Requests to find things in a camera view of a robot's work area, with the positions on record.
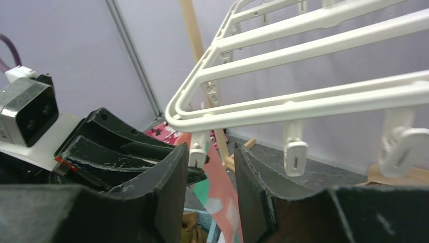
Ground blue plastic basket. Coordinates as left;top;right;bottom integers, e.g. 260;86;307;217
184;208;221;243

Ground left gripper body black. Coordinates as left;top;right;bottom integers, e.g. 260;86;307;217
0;114;84;185

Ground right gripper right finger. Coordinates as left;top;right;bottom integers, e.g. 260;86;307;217
234;144;428;242

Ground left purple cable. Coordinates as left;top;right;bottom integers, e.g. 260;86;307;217
0;33;23;73

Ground brown beige socks pile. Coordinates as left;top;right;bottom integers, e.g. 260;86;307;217
180;211;208;243

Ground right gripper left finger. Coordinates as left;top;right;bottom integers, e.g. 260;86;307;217
1;144;188;242

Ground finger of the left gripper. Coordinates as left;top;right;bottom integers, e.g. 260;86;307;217
55;135;208;192
73;107;175;161

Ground pink camouflage cloth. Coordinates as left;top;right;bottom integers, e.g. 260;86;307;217
143;121;229;150

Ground white clip hanger frame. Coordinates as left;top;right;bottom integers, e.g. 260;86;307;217
164;0;429;179

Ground wooden hanger stand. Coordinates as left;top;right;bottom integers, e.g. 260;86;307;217
179;0;429;187

